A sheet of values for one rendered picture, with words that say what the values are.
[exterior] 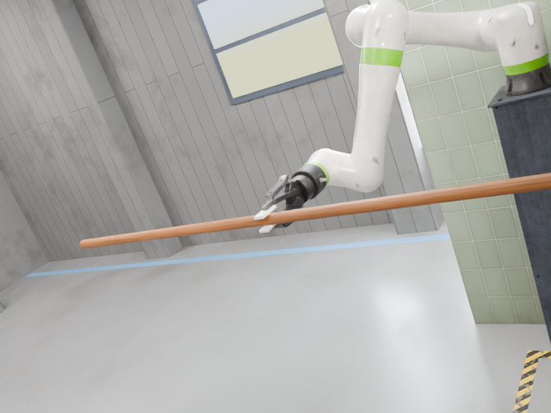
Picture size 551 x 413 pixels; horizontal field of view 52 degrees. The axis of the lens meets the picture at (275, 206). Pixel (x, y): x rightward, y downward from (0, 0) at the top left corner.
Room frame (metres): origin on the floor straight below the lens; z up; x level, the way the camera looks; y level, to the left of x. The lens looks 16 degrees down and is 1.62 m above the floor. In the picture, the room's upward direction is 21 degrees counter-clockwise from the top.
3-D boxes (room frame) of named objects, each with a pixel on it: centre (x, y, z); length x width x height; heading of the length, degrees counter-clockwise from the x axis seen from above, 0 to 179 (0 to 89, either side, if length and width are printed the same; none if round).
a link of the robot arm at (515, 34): (1.66, -0.85, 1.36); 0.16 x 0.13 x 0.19; 7
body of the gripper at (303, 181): (1.51, -0.07, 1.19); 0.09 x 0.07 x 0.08; 142
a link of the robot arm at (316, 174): (1.57, -0.12, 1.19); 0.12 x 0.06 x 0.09; 52
